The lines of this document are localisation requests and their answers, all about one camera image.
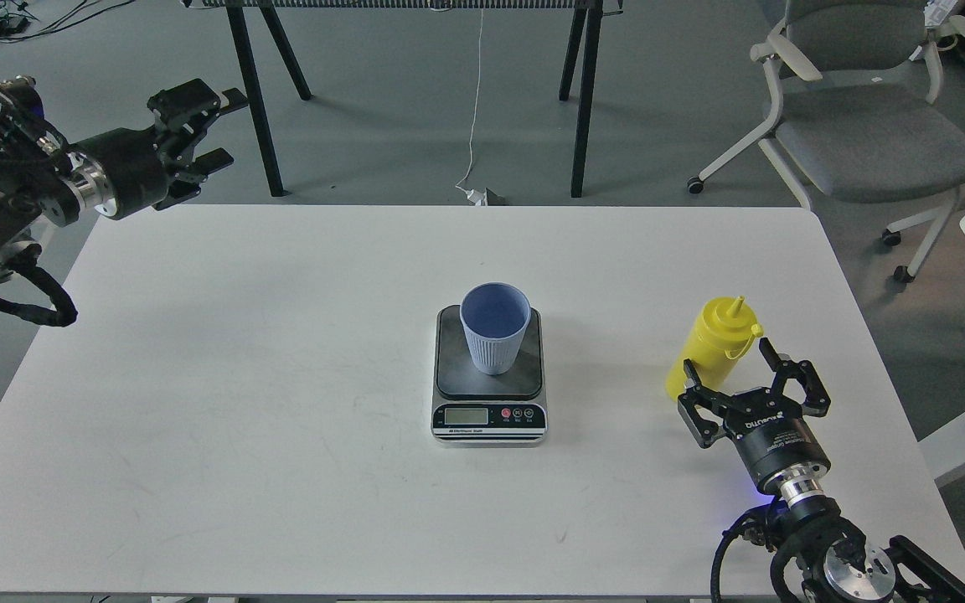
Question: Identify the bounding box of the digital kitchen scale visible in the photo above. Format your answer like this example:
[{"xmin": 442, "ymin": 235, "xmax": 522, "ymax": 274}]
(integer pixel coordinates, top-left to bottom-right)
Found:
[{"xmin": 430, "ymin": 305, "xmax": 550, "ymax": 447}]

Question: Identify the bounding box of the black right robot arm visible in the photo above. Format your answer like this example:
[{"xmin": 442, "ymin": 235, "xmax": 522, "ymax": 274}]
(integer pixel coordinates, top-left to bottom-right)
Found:
[{"xmin": 677, "ymin": 339, "xmax": 965, "ymax": 602}]

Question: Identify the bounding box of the yellow squeeze bottle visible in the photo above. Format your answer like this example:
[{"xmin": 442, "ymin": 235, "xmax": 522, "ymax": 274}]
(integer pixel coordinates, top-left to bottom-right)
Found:
[{"xmin": 665, "ymin": 296, "xmax": 765, "ymax": 401}]

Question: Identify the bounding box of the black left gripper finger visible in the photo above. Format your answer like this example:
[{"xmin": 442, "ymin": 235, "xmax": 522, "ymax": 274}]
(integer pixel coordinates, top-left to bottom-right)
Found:
[
  {"xmin": 147, "ymin": 79, "xmax": 249, "ymax": 160},
  {"xmin": 156, "ymin": 148, "xmax": 234, "ymax": 210}
]

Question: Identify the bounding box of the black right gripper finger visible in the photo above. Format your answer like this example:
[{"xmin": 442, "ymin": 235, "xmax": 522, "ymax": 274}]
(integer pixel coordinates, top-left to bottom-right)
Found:
[
  {"xmin": 677, "ymin": 358, "xmax": 739, "ymax": 449},
  {"xmin": 759, "ymin": 338, "xmax": 831, "ymax": 417}
]

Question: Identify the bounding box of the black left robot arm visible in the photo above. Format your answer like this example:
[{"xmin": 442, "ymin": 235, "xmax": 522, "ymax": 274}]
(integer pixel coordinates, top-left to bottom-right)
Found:
[{"xmin": 0, "ymin": 75, "xmax": 248, "ymax": 326}]

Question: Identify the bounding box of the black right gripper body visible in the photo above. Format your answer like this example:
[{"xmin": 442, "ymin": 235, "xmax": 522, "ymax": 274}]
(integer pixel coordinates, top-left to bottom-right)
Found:
[{"xmin": 724, "ymin": 387, "xmax": 832, "ymax": 495}]

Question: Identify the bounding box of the blue ribbed plastic cup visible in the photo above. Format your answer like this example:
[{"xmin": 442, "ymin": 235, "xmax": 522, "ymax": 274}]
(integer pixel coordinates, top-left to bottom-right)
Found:
[{"xmin": 459, "ymin": 282, "xmax": 532, "ymax": 375}]

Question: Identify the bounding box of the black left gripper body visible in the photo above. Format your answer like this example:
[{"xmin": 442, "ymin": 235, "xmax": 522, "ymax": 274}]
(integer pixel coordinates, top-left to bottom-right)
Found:
[{"xmin": 68, "ymin": 126, "xmax": 193, "ymax": 220}]

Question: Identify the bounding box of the black cable bundle on floor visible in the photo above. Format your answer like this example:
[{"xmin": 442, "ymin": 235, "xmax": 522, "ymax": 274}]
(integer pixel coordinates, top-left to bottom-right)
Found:
[{"xmin": 0, "ymin": 0, "xmax": 136, "ymax": 76}]

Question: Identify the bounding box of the white hanging cable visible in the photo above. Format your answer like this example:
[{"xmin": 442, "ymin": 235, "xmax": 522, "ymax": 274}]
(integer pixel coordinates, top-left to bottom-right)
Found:
[{"xmin": 457, "ymin": 0, "xmax": 486, "ymax": 192}]

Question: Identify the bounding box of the grey office chair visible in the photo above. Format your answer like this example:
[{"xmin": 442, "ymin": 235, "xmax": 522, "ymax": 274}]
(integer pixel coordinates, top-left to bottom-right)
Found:
[{"xmin": 687, "ymin": 1, "xmax": 965, "ymax": 283}]

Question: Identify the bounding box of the black-legged background table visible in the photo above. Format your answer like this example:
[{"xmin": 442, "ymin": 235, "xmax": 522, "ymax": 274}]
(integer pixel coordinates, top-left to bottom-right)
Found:
[{"xmin": 183, "ymin": 1, "xmax": 622, "ymax": 199}]

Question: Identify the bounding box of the white power adapter on floor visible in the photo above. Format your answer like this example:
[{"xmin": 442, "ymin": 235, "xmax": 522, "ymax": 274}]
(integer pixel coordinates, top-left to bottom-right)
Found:
[{"xmin": 461, "ymin": 188, "xmax": 508, "ymax": 207}]

